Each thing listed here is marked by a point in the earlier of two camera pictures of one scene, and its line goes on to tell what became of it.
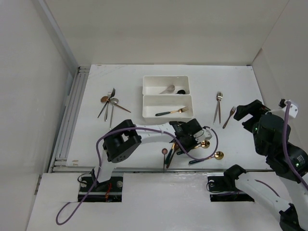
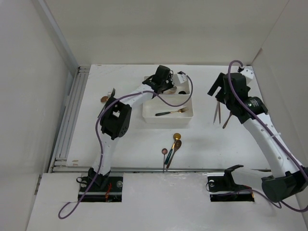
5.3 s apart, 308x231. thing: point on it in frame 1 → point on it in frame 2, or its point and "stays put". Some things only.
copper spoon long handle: [104, 98] stays put
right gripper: [256, 108] → [219, 82]
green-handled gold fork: [180, 110] stays put
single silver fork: [232, 110] stays put
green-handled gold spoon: [169, 154] stays put
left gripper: [194, 143] → [170, 78]
